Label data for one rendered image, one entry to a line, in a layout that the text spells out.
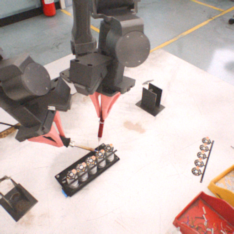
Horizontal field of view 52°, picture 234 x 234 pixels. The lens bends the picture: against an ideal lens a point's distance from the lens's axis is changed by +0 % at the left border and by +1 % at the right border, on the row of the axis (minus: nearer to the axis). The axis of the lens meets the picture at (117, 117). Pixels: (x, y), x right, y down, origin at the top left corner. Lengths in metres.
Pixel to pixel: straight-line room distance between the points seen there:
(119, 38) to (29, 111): 0.22
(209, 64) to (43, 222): 2.15
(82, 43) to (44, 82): 0.42
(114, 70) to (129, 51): 0.07
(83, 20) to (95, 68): 0.39
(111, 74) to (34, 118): 0.17
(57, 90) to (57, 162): 0.28
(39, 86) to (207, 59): 2.24
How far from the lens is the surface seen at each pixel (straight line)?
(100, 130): 0.55
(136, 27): 0.38
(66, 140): 0.57
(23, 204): 0.63
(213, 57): 2.60
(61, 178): 0.63
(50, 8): 3.27
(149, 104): 0.77
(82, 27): 0.78
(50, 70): 0.98
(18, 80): 0.42
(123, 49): 0.38
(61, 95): 0.45
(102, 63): 0.41
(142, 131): 0.72
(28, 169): 0.68
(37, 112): 0.49
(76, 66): 0.40
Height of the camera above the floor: 1.30
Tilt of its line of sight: 47 degrees down
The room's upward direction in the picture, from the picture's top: straight up
